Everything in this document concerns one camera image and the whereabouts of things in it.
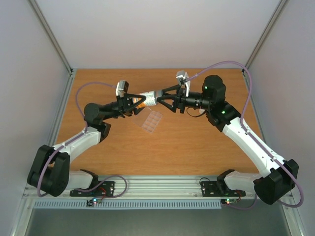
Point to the left aluminium corner post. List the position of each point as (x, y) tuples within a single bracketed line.
[(44, 23)]

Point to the orange pill bottle grey cap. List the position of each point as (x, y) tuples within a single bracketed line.
[(151, 98)]

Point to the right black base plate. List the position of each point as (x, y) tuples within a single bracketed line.
[(211, 188)]

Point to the left small circuit board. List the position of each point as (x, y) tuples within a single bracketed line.
[(94, 202)]

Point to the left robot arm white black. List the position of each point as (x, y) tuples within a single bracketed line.
[(50, 171)]

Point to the aluminium corner post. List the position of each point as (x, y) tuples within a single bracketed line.
[(266, 31), (44, 23)]

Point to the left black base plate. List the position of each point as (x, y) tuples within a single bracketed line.
[(105, 189)]

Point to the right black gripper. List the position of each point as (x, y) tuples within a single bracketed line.
[(181, 100)]

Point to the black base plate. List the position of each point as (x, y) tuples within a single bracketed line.
[(105, 189), (211, 188)]

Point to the aluminium front frame rail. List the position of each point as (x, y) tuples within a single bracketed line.
[(158, 187)]

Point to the right aluminium corner post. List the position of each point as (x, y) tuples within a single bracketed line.
[(266, 31)]

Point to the right small circuit board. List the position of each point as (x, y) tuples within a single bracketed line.
[(229, 201)]

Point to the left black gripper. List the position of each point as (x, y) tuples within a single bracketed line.
[(125, 103)]

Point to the clear plastic pill organizer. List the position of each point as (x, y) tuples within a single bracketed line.
[(147, 119)]

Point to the small circuit board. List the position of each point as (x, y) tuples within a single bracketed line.
[(229, 201), (94, 202)]

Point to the grey slotted cable duct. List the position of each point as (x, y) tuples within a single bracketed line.
[(113, 204)]

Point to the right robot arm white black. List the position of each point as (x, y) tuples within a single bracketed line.
[(276, 176)]

